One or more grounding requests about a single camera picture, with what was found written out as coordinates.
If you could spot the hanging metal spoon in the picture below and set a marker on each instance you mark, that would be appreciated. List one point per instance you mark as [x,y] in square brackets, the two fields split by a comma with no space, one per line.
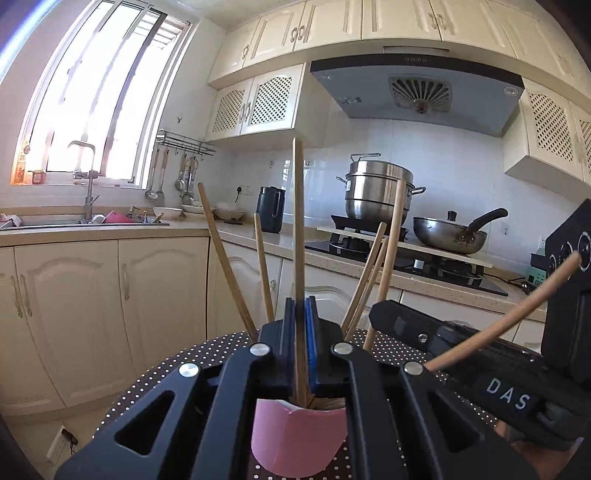
[180,177]

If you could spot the cream upper kitchen cabinets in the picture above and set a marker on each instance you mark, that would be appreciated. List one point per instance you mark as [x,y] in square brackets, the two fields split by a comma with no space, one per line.
[323,27]

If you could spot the white wall socket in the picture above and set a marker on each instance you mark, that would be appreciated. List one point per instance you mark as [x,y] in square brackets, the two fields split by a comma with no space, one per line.
[243,189]

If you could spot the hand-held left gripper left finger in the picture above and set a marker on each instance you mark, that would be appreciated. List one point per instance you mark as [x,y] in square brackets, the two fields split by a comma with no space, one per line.
[290,350]

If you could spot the cream lower kitchen cabinets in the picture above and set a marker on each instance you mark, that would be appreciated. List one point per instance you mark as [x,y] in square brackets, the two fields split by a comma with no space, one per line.
[92,314]

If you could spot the small glass jar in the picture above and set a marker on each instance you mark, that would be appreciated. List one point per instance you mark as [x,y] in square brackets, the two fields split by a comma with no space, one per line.
[38,177]

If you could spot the white bowl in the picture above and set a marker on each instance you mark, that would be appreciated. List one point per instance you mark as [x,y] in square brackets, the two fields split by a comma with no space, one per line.
[168,212]

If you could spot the steel kitchen sink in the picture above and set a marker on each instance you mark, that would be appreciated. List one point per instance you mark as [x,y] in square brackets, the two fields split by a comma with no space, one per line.
[55,224]

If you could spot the metal sink faucet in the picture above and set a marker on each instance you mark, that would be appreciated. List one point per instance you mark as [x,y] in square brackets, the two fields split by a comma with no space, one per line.
[90,184]

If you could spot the metal wall utensil rack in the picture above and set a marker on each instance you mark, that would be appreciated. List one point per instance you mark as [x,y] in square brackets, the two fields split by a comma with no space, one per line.
[184,141]

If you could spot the cream kitchen cabinets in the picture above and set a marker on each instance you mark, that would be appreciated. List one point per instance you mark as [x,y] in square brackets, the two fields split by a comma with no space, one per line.
[92,314]
[323,27]

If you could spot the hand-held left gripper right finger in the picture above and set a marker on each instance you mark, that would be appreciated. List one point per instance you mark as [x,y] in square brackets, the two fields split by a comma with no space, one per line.
[310,350]

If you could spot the white power strip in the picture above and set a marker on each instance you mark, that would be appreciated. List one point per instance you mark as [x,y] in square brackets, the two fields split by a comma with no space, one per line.
[60,445]

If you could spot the black gas stove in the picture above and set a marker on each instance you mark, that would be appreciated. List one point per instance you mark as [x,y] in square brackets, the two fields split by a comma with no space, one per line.
[415,270]

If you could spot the pink bowl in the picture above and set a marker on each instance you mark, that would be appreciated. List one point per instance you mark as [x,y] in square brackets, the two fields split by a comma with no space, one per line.
[117,218]

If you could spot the small green device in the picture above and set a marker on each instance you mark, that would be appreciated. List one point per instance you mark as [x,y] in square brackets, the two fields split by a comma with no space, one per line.
[539,267]

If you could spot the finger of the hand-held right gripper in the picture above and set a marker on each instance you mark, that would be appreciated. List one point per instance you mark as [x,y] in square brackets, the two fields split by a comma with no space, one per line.
[461,350]

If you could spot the brown polka dot tablecloth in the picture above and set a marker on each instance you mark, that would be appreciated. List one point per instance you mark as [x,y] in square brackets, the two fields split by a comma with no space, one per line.
[152,378]

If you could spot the white plate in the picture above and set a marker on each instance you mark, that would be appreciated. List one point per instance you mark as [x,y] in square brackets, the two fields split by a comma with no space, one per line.
[228,214]

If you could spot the stainless steel steamer pot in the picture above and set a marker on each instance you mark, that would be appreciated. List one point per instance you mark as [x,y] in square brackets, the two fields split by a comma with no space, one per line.
[378,194]

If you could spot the beige kitchen countertop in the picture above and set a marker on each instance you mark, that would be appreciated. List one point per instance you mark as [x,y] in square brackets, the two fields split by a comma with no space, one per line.
[194,228]

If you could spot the grey range hood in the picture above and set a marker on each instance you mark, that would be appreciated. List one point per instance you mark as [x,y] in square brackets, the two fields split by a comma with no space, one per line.
[415,92]

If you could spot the black electric kettle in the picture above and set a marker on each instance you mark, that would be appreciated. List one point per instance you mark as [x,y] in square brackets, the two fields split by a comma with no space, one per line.
[270,210]

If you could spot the kitchen window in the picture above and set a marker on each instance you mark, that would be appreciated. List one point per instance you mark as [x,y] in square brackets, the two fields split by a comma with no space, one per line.
[101,92]

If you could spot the orange bottle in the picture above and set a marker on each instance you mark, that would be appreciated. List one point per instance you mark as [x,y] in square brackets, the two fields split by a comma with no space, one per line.
[20,170]

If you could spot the pink cup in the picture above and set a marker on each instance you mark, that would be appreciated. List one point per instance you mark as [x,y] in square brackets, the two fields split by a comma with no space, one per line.
[295,438]

